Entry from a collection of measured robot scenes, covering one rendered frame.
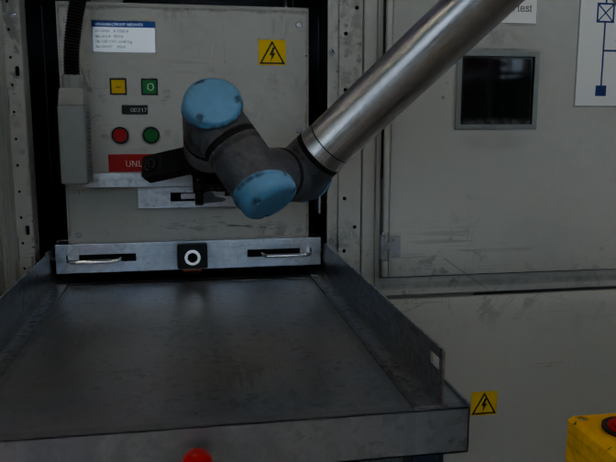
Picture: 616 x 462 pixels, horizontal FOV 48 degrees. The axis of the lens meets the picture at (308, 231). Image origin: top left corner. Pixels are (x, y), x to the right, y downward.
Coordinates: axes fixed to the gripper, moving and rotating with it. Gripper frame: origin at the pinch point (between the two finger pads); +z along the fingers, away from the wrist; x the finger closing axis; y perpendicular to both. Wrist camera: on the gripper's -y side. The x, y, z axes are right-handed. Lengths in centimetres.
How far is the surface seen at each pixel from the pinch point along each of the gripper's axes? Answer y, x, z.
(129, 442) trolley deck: -9, -50, -49
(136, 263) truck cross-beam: -12.6, -9.7, 10.4
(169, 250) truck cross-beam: -5.9, -7.6, 9.2
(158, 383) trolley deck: -6, -42, -38
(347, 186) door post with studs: 30.7, 2.0, 0.0
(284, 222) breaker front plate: 18.1, -2.6, 7.7
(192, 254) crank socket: -1.3, -9.3, 7.0
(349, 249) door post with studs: 31.2, -9.5, 6.6
